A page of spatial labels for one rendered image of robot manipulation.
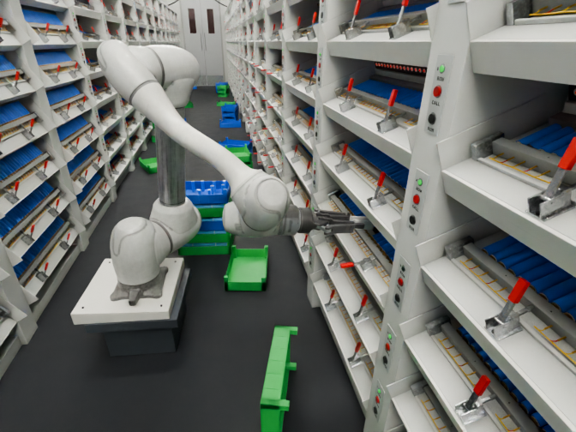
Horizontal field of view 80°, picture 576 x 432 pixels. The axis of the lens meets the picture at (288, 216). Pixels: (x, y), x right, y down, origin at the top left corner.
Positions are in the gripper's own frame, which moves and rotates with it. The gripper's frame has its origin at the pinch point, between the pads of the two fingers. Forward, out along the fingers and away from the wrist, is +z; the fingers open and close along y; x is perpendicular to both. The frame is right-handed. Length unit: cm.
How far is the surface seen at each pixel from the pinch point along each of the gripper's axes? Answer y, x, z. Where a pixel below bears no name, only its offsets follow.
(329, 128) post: -31.9, 21.2, -4.6
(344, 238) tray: -4.0, -8.0, -2.5
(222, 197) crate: -84, -30, -38
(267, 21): -172, 60, -12
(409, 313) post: 38.1, -1.4, -4.6
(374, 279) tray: 18.0, -7.6, -1.9
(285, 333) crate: 0.4, -43.2, -18.0
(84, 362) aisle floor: -18, -73, -89
